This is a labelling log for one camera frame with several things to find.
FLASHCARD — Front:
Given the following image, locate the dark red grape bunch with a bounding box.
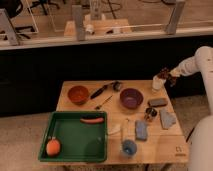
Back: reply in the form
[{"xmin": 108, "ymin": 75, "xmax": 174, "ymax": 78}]
[{"xmin": 157, "ymin": 68, "xmax": 177, "ymax": 87}]

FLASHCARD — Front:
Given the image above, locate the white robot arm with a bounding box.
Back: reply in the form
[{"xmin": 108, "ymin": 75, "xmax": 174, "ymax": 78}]
[{"xmin": 171, "ymin": 46, "xmax": 213, "ymax": 171}]

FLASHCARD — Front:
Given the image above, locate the white paper cup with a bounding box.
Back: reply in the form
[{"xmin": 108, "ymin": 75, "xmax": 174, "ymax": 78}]
[{"xmin": 152, "ymin": 75, "xmax": 166, "ymax": 92}]

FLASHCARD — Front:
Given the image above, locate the blue cup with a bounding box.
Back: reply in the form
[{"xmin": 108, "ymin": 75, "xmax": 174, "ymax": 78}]
[{"xmin": 121, "ymin": 139, "xmax": 137, "ymax": 157}]

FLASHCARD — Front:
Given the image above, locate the small dark spoon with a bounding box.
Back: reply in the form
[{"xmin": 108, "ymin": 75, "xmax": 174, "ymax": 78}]
[{"xmin": 95, "ymin": 95, "xmax": 113, "ymax": 110}]

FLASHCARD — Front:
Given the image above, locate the purple bowl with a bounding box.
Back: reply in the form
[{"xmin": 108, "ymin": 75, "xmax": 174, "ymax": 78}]
[{"xmin": 120, "ymin": 88, "xmax": 144, "ymax": 109}]

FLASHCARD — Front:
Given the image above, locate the orange-brown bowl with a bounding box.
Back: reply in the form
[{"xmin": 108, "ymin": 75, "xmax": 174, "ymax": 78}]
[{"xmin": 68, "ymin": 86, "xmax": 89, "ymax": 105}]

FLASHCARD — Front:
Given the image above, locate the red sausage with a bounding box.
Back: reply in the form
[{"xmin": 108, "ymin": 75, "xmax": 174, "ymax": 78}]
[{"xmin": 80, "ymin": 117, "xmax": 104, "ymax": 124}]

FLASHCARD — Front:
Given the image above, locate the small metal tin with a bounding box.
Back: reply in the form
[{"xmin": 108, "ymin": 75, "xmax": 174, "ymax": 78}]
[{"xmin": 144, "ymin": 107, "xmax": 157, "ymax": 121}]

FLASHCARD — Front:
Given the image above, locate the blue sponge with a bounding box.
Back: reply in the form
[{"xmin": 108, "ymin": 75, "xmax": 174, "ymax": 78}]
[{"xmin": 135, "ymin": 120, "xmax": 148, "ymax": 141}]

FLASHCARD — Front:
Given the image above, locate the wooden table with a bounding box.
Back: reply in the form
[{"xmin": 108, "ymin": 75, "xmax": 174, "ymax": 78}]
[{"xmin": 56, "ymin": 80, "xmax": 189, "ymax": 165}]

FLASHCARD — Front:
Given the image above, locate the dark grey block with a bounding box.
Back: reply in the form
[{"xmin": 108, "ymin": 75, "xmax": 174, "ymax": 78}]
[{"xmin": 148, "ymin": 98, "xmax": 168, "ymax": 107}]

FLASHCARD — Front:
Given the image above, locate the green plastic tray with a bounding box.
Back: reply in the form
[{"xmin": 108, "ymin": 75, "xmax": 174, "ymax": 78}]
[{"xmin": 38, "ymin": 111, "xmax": 107, "ymax": 162}]

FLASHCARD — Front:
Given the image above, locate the grey cloth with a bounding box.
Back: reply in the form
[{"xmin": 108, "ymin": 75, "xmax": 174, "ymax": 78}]
[{"xmin": 160, "ymin": 109, "xmax": 176, "ymax": 130}]

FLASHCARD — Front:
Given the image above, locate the orange fruit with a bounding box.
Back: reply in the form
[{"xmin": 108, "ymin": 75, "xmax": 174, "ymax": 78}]
[{"xmin": 46, "ymin": 139, "xmax": 61, "ymax": 156}]

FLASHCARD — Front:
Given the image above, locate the black-handled brush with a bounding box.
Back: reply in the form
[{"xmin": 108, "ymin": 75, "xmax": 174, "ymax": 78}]
[{"xmin": 90, "ymin": 81, "xmax": 122, "ymax": 99}]

